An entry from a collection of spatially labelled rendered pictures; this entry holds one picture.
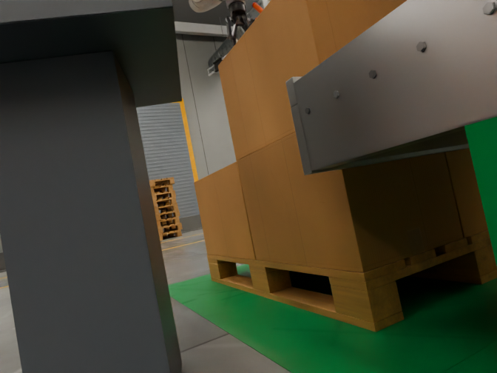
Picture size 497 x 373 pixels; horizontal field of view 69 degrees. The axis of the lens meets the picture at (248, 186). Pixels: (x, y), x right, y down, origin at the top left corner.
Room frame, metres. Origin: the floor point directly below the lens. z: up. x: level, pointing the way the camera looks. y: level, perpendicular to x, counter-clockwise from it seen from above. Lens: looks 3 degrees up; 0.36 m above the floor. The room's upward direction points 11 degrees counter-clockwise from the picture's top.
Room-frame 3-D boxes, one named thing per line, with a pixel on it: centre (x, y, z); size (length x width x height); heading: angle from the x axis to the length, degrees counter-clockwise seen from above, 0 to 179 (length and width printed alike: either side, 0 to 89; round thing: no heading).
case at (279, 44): (1.26, -0.28, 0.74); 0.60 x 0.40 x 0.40; 26
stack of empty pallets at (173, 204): (8.17, 2.35, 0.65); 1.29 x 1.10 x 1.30; 29
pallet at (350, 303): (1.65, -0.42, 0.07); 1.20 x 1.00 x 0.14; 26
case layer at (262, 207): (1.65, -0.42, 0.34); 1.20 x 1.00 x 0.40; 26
